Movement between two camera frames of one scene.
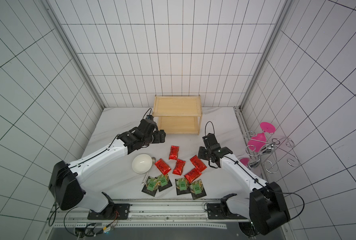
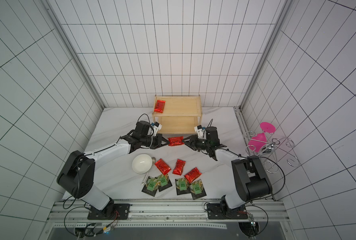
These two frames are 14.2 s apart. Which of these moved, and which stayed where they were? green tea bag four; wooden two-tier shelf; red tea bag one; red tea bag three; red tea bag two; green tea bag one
Moved: red tea bag two; red tea bag one
Stayed: green tea bag one; green tea bag four; wooden two-tier shelf; red tea bag three
